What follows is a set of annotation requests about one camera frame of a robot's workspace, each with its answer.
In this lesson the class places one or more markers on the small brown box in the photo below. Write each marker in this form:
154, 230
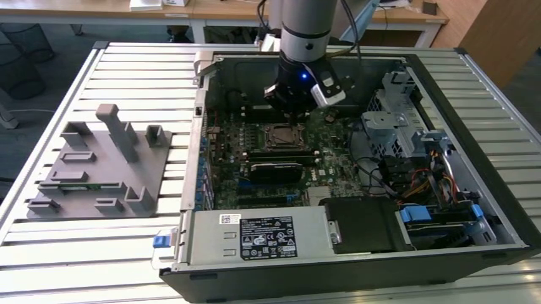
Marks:
431, 8

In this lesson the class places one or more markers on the wooden cabinet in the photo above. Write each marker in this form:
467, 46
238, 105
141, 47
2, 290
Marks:
499, 31

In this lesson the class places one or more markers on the blue expansion slot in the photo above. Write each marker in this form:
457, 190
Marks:
245, 184

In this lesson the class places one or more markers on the silver drive cage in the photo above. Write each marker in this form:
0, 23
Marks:
382, 125

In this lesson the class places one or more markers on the silver disk bay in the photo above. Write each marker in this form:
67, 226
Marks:
487, 232

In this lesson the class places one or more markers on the green RAM stick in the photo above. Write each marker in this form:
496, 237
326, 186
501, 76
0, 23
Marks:
95, 187
281, 161

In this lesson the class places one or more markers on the white box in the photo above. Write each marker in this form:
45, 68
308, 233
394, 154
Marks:
174, 2
146, 5

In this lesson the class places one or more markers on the grey plastic parts rack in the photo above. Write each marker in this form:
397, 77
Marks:
106, 168

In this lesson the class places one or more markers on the black PC case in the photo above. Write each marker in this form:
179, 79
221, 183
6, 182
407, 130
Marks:
296, 278

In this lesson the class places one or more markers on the blue case latch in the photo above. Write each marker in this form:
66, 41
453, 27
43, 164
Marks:
161, 242

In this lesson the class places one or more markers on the round coin battery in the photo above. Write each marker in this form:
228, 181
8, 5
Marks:
333, 116

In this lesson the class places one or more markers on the green motherboard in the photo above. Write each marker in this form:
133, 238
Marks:
338, 149

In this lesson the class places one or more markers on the silver power supply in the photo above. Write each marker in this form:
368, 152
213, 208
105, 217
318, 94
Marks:
207, 234

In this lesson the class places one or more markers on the black graphics card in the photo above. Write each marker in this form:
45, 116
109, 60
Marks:
274, 174

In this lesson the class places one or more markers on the black expansion slot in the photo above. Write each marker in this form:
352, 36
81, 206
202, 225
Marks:
262, 201

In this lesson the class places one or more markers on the wooden desk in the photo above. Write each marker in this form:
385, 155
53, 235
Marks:
178, 14

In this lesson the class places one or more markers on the hard disk in blue carrier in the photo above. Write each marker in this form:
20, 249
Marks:
416, 215

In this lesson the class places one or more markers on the CPU socket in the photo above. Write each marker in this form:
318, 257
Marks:
305, 139

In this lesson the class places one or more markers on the silver chipset heatsink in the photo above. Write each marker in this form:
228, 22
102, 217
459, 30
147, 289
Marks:
320, 193

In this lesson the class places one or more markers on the black plastic shroud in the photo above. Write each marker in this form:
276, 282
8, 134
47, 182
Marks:
364, 226

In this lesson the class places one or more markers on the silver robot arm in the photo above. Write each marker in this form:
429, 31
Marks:
305, 31

